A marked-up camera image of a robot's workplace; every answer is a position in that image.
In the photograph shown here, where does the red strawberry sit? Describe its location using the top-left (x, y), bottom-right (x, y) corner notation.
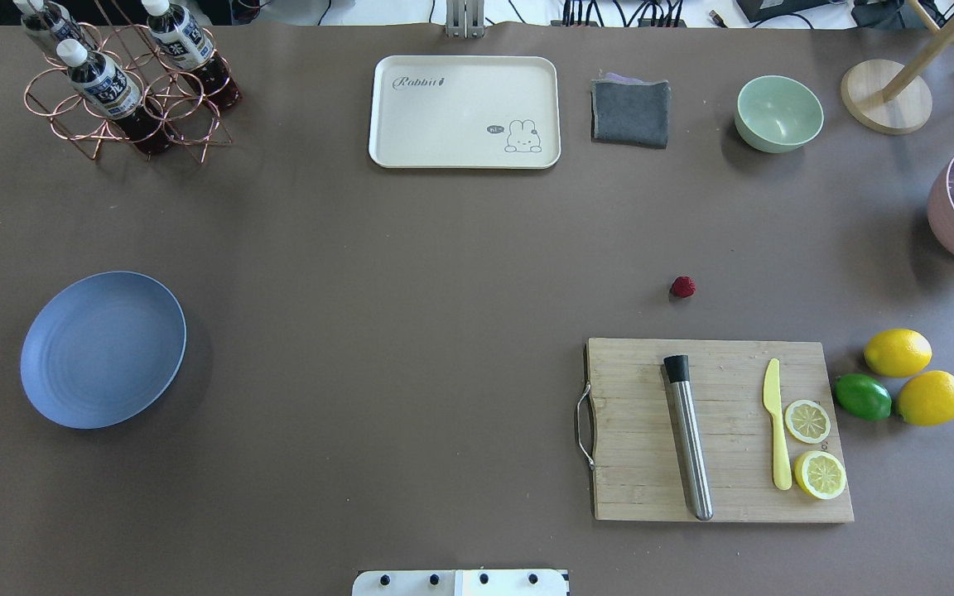
top-left (670, 276), bottom-right (696, 299)

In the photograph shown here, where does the lemon half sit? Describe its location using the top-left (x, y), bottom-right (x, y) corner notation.
top-left (783, 399), bottom-right (831, 445)
top-left (793, 450), bottom-right (847, 499)

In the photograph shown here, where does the dark drink bottle rear-left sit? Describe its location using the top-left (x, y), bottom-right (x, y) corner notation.
top-left (13, 0), bottom-right (96, 63)

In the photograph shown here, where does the copper wire bottle rack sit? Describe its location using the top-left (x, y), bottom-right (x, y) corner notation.
top-left (23, 1), bottom-right (233, 163)

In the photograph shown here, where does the cream rabbit tray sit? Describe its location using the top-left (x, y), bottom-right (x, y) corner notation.
top-left (368, 55), bottom-right (561, 170)

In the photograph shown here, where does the lemon half upper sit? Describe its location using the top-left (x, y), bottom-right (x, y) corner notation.
top-left (783, 399), bottom-right (831, 445)

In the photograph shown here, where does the wooden cup stand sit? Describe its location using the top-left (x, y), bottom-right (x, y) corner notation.
top-left (840, 14), bottom-right (954, 135)

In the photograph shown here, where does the green lime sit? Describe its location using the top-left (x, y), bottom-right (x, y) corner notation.
top-left (833, 373), bottom-right (893, 421)

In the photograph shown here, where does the dark drink bottle rear-right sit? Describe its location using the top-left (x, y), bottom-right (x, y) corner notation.
top-left (142, 1), bottom-right (242, 112)

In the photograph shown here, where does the yellow plastic knife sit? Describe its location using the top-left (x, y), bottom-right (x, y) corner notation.
top-left (762, 358), bottom-right (793, 491)

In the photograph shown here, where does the lemon half lower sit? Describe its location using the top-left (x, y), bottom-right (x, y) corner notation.
top-left (793, 450), bottom-right (847, 499)

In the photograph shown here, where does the pale green bowl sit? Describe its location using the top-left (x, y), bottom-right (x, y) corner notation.
top-left (734, 75), bottom-right (825, 154)

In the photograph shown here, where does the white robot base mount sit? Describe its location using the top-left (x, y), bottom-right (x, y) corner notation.
top-left (351, 567), bottom-right (571, 595)

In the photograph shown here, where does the steel muddler black tip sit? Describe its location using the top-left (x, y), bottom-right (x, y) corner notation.
top-left (663, 354), bottom-right (713, 522)

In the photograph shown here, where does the wooden cutting board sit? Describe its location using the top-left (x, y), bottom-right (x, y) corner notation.
top-left (585, 337), bottom-right (853, 524)

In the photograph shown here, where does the blue round plate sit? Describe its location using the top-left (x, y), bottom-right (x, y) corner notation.
top-left (19, 271), bottom-right (188, 430)

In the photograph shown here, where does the grey folded cloth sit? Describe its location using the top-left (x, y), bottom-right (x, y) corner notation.
top-left (590, 73), bottom-right (672, 150)

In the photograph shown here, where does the dark drink bottle front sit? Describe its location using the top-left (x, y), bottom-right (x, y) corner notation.
top-left (55, 38), bottom-right (173, 155)

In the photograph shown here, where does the whole lemon upper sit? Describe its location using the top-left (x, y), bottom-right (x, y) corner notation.
top-left (863, 328), bottom-right (932, 377)

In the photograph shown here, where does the whole lemon lower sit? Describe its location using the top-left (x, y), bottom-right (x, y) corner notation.
top-left (896, 370), bottom-right (954, 426)

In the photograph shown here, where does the whole lemon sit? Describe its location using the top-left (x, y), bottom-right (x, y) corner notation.
top-left (896, 370), bottom-right (954, 426)
top-left (863, 328), bottom-right (932, 377)

